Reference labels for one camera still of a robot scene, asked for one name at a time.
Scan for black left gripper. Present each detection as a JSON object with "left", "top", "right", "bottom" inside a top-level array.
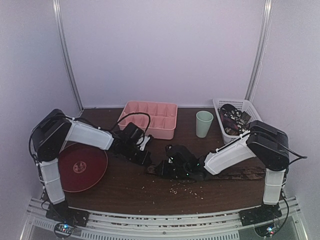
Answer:
[{"left": 123, "top": 142, "right": 152, "bottom": 166}]

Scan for dark floral patterned tie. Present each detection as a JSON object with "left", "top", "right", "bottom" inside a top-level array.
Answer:
[{"left": 145, "top": 163, "right": 266, "bottom": 182}]

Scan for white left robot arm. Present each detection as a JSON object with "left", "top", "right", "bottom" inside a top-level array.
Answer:
[{"left": 28, "top": 109, "right": 153, "bottom": 222}]

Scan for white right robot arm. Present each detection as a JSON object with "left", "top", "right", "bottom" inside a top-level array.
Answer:
[{"left": 154, "top": 120, "right": 290, "bottom": 221}]

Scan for pink divided organizer box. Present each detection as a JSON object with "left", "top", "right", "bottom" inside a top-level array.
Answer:
[{"left": 118, "top": 101, "right": 178, "bottom": 140}]

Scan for mint green plastic cup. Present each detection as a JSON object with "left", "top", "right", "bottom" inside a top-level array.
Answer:
[{"left": 196, "top": 110, "right": 214, "bottom": 138}]

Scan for red round tray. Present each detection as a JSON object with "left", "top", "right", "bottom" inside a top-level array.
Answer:
[{"left": 58, "top": 143, "right": 108, "bottom": 193}]

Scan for brown patterned tie in basket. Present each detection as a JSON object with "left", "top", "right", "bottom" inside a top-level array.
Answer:
[{"left": 218, "top": 103, "right": 251, "bottom": 136}]

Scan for white plastic mesh basket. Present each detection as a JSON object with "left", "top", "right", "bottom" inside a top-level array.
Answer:
[{"left": 212, "top": 98, "right": 262, "bottom": 145}]

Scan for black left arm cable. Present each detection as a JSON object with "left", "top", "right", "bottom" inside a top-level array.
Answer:
[{"left": 109, "top": 112, "right": 152, "bottom": 136}]

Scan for aluminium front rail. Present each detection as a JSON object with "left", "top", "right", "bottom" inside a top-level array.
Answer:
[{"left": 24, "top": 197, "right": 303, "bottom": 240}]

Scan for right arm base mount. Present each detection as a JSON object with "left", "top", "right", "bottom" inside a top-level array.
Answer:
[{"left": 238, "top": 203, "right": 282, "bottom": 238}]

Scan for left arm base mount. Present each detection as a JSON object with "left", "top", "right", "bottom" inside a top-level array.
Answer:
[{"left": 41, "top": 199, "right": 90, "bottom": 240}]

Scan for left aluminium corner post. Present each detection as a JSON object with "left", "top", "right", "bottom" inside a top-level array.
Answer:
[{"left": 52, "top": 0, "right": 84, "bottom": 111}]

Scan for aluminium corner post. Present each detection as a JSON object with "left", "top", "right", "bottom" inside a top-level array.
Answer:
[
  {"left": 245, "top": 0, "right": 273, "bottom": 102},
  {"left": 52, "top": 0, "right": 84, "bottom": 111}
]

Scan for right aluminium corner post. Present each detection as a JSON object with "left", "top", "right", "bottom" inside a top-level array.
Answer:
[{"left": 245, "top": 0, "right": 273, "bottom": 102}]

